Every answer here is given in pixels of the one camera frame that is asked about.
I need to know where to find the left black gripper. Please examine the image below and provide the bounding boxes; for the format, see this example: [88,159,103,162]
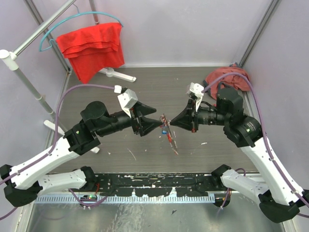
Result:
[97,101,164,137]

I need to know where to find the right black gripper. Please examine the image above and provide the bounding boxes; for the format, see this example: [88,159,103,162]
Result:
[170,98,229,132]

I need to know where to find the metal key organizer red handle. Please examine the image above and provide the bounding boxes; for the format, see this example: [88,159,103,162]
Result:
[160,114,179,155]

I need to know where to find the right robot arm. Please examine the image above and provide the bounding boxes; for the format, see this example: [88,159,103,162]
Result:
[170,83,309,223]

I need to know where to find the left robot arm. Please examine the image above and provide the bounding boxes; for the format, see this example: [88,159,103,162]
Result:
[0,101,162,207]

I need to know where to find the pink shirt grey trim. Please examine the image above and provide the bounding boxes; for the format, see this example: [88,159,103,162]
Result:
[203,63,250,99]

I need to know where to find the red cloth on hanger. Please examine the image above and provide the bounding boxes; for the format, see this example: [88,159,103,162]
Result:
[56,23,125,84]

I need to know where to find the teal clothes hanger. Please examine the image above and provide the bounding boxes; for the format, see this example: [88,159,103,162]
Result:
[39,3,124,52]

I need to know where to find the white clothes rack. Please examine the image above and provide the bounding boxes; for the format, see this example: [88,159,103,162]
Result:
[0,0,137,154]

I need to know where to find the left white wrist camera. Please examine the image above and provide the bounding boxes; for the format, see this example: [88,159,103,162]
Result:
[114,85,138,118]

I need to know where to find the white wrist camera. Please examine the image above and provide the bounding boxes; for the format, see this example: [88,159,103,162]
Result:
[114,85,138,118]
[186,82,204,112]

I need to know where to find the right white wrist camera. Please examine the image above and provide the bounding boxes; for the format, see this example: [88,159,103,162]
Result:
[186,82,204,112]

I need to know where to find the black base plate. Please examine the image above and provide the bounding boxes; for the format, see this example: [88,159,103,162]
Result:
[96,173,226,197]

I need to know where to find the white cable duct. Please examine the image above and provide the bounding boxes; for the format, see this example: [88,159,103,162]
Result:
[35,194,215,204]

